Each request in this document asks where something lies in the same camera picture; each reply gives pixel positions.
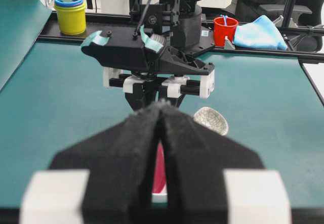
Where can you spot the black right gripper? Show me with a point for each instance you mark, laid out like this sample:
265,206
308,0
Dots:
173,75

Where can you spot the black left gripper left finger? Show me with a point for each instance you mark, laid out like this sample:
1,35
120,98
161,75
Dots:
121,161

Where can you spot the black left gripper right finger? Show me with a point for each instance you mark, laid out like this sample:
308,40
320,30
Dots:
195,158

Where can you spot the pink plastic spoon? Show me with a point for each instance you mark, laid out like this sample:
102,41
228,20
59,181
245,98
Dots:
159,181

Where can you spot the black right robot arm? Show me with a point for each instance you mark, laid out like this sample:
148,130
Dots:
160,16

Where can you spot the speckled egg-shaped spoon rest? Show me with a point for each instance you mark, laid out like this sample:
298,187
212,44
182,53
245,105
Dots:
212,119

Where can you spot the white round bowl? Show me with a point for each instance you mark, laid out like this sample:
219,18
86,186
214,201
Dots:
159,198

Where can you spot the red plastic cup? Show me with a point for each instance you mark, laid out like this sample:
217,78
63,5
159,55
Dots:
224,26

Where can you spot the stacked yellow blue cups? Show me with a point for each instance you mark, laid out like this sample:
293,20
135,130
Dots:
71,16

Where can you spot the light blue cloth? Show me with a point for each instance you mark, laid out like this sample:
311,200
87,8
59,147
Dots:
259,34

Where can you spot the black office chair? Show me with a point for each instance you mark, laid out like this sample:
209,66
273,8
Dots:
305,13

